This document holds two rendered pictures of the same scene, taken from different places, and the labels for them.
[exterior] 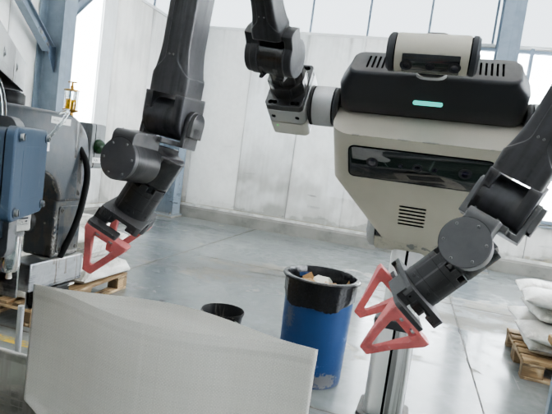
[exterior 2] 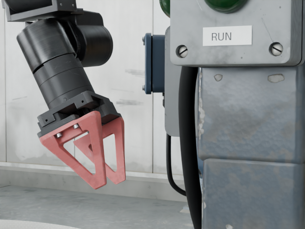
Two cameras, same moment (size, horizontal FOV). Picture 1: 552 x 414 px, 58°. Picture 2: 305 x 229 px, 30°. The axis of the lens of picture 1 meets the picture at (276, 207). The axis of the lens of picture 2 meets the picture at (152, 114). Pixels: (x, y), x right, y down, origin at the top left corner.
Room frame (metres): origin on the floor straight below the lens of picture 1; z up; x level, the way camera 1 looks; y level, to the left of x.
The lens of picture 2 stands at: (1.39, 0.42, 1.23)
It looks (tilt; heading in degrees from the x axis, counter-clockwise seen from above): 3 degrees down; 190
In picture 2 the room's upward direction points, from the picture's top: straight up
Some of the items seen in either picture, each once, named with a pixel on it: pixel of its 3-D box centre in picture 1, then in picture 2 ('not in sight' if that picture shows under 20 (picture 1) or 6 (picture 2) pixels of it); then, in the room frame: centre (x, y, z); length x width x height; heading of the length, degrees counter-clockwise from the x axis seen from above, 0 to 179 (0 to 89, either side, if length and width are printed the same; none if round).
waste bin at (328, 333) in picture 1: (315, 324); not in sight; (3.00, -0.34, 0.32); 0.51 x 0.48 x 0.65; 165
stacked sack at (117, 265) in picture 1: (89, 268); not in sight; (4.08, 1.49, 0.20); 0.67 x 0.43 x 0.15; 165
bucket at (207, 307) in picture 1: (220, 328); not in sight; (3.26, 0.26, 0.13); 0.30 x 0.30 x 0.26
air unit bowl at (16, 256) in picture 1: (10, 252); not in sight; (0.76, 0.40, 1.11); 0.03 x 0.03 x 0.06
